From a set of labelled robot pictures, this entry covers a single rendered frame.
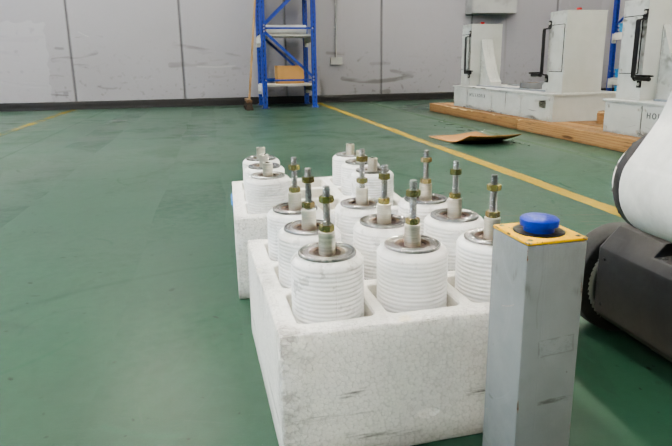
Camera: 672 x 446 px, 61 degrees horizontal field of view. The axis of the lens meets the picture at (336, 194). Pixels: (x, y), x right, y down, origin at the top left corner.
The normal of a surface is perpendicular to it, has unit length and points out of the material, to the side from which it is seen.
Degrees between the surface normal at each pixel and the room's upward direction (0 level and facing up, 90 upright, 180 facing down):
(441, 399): 90
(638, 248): 45
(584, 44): 90
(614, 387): 0
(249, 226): 90
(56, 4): 90
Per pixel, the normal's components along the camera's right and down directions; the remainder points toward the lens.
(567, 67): 0.22, 0.22
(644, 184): -0.97, -0.11
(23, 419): -0.01, -0.97
